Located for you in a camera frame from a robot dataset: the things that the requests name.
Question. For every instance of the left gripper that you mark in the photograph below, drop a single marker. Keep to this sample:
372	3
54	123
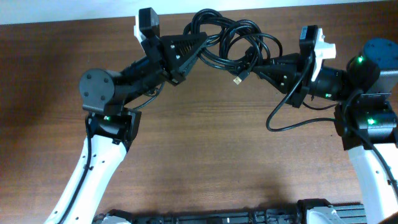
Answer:
165	55

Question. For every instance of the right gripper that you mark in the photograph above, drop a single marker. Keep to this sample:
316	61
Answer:
285	70

